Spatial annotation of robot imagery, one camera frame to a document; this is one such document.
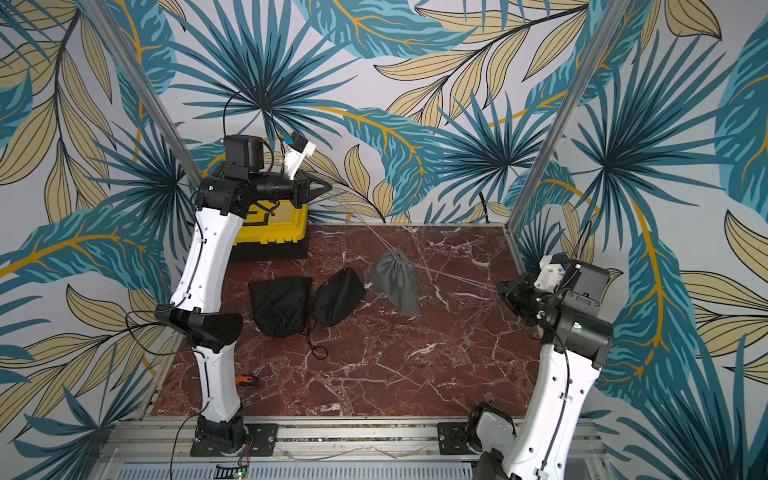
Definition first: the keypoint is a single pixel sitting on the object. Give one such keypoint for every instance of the orange handled screwdriver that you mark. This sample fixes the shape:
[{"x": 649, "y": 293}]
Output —
[{"x": 247, "y": 380}]

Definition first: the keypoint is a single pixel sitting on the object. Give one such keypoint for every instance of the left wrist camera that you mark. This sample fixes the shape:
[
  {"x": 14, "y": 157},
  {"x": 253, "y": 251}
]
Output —
[{"x": 297, "y": 148}]

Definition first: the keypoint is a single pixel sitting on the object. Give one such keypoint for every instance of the grey hair dryer pouch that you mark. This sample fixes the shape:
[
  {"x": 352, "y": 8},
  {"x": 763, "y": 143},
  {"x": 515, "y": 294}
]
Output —
[{"x": 397, "y": 276}]

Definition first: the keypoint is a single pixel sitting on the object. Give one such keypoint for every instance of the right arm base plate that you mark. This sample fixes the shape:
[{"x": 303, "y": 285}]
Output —
[{"x": 457, "y": 438}]

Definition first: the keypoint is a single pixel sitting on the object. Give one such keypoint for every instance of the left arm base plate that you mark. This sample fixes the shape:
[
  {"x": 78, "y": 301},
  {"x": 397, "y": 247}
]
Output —
[{"x": 220, "y": 440}]

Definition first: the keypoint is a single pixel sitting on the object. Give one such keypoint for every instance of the aluminium front rail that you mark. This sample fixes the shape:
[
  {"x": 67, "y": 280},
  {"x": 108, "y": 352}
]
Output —
[{"x": 160, "y": 439}]

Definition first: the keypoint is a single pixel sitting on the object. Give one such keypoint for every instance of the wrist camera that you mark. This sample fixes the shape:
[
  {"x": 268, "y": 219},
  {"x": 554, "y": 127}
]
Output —
[
  {"x": 297, "y": 148},
  {"x": 552, "y": 269}
]

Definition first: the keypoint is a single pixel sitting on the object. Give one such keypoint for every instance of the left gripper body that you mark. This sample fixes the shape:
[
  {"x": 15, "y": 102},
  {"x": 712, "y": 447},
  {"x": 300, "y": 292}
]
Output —
[{"x": 300, "y": 180}]

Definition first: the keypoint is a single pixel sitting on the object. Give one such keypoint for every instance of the black hair dryer pouch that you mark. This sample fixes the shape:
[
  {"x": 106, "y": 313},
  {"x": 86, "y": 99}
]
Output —
[{"x": 280, "y": 307}]

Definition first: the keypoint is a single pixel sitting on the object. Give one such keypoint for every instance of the yellow black toolbox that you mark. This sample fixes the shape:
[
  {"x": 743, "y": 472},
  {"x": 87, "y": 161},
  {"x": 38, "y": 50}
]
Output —
[{"x": 275, "y": 232}]

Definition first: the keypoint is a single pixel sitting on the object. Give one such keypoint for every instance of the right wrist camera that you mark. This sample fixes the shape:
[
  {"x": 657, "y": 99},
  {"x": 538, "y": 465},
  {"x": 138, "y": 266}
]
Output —
[{"x": 552, "y": 269}]

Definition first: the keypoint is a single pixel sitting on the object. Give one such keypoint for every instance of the plain black drawstring pouch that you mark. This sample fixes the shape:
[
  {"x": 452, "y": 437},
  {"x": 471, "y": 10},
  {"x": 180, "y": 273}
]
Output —
[{"x": 332, "y": 303}]

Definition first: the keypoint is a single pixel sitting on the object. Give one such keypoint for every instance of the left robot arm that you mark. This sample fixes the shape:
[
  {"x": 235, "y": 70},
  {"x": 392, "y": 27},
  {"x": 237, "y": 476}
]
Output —
[{"x": 221, "y": 205}]

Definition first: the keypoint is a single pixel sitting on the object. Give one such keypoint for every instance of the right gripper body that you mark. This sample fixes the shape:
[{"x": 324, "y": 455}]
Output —
[{"x": 516, "y": 294}]

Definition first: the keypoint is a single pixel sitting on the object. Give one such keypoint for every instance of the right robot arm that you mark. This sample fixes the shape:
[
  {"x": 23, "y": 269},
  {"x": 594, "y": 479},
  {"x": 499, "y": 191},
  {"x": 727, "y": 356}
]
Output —
[{"x": 563, "y": 301}]

